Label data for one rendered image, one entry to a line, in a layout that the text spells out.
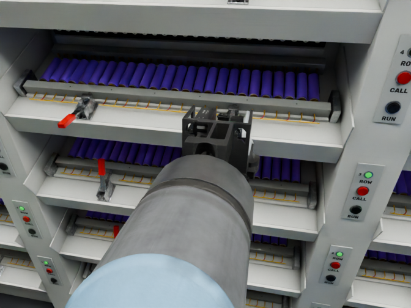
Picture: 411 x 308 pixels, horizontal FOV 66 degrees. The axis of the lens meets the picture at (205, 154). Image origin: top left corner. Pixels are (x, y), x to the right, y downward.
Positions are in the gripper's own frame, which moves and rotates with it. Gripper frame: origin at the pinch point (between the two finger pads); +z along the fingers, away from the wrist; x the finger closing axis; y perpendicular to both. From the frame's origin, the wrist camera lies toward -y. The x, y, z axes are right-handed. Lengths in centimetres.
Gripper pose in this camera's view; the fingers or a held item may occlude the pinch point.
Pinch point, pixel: (227, 137)
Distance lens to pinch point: 47.1
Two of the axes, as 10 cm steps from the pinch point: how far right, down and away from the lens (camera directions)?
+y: 0.3, -9.1, -4.2
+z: 1.8, -4.1, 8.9
